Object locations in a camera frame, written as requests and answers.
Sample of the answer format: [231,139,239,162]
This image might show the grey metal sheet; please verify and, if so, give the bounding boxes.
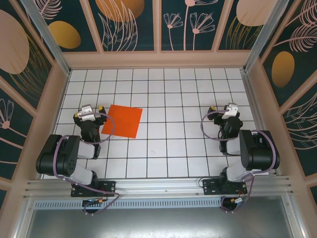
[14,208,305,238]

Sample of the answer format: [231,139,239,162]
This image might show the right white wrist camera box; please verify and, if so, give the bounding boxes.
[221,103,240,120]

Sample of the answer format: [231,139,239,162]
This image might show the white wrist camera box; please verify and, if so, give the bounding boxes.
[78,105,97,122]
[221,103,240,120]

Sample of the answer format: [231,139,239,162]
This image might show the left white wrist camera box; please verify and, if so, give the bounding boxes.
[78,105,97,122]

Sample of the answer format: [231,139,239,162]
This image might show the aluminium table side rail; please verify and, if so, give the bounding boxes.
[241,70,282,176]

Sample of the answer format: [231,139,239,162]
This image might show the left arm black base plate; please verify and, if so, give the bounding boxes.
[71,180,117,198]

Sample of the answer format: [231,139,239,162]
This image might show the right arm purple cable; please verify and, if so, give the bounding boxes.
[200,111,279,213]

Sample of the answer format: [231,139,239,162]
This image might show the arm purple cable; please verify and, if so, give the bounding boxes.
[200,111,279,213]
[53,113,121,216]

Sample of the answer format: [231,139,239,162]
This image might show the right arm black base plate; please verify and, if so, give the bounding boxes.
[202,178,248,196]

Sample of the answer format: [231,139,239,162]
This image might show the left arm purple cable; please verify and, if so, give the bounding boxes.
[53,113,121,216]

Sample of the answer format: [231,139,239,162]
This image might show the aluminium corner post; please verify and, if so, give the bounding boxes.
[242,0,291,73]
[19,0,72,76]

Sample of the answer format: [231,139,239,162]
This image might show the long aluminium mounting rail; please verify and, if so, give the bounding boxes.
[23,176,294,202]

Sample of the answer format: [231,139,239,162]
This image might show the slotted grey cable duct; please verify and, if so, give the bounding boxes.
[33,198,225,211]

